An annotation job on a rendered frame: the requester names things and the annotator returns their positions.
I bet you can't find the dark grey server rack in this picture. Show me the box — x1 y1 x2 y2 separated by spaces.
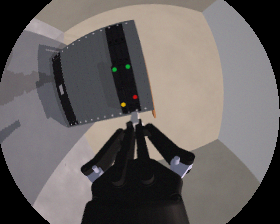
49 20 154 128

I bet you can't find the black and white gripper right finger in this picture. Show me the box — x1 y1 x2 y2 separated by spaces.
134 111 195 184

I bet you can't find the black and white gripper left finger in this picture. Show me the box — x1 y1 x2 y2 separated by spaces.
81 111 136 186

